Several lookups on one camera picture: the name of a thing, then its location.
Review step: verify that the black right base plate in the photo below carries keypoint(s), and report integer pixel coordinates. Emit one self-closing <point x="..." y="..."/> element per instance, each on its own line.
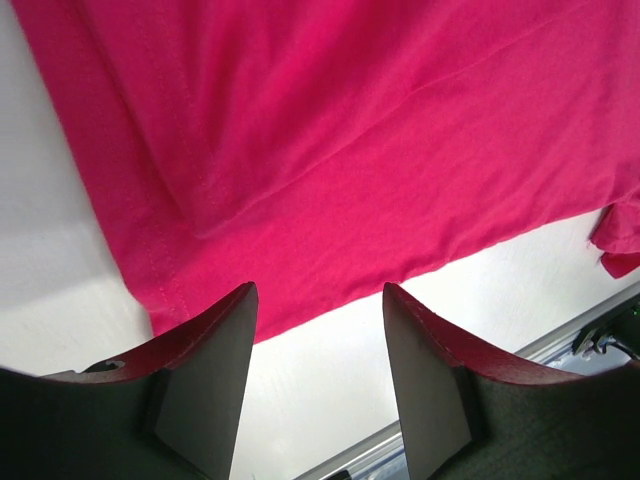
<point x="618" y="329"/>

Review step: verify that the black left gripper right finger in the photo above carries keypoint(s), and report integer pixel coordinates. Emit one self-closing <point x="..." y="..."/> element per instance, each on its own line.
<point x="470" y="410"/>

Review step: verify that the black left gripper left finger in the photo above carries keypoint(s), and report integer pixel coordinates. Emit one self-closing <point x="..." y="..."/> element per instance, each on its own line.
<point x="167" y="409"/>

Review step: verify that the crimson pink t shirt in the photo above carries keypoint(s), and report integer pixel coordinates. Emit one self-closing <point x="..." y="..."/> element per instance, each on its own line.
<point x="322" y="149"/>

